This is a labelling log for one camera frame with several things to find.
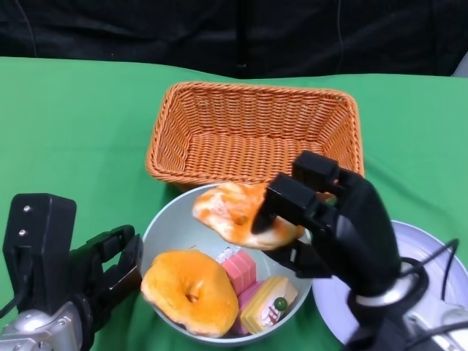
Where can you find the orange white swirl donut bread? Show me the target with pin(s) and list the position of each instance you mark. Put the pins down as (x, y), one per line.
(226, 212)

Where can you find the orange wicker basket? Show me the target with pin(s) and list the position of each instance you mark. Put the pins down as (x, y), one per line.
(256, 146)

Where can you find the green table cloth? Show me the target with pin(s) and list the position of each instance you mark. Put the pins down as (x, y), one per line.
(73, 146)

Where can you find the pale grey-green bowl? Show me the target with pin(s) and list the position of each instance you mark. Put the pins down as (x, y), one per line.
(172, 234)

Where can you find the black backdrop curtain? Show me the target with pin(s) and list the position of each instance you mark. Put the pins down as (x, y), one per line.
(146, 29)

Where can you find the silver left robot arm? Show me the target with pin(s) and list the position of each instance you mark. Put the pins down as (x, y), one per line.
(40, 329)

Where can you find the lavender plate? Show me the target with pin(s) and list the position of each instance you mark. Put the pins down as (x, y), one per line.
(417, 241)

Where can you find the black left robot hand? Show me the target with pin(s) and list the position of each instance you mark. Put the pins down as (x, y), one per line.
(120, 283)

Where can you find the pink cake slice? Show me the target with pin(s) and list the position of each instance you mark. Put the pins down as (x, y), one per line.
(239, 270)

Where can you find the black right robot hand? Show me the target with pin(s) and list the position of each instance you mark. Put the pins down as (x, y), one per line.
(358, 226)

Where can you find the large plain orange donut bread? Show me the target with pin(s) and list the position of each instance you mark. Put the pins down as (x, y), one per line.
(175, 278)

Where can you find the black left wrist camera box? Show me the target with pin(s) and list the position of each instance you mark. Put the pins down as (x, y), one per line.
(36, 237)

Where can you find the yellow cream cake slice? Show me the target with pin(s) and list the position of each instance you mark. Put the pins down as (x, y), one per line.
(263, 303)

